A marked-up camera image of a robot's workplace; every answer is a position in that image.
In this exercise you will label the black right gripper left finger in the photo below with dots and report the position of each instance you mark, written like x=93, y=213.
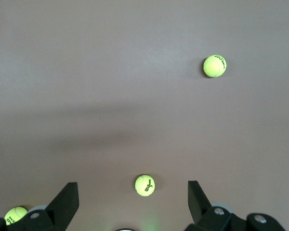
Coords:
x=53, y=216

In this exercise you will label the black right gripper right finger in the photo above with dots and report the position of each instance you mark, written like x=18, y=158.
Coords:
x=214, y=221

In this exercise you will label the yellow tennis ball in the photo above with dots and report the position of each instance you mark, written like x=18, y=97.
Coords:
x=14, y=214
x=144, y=185
x=214, y=66

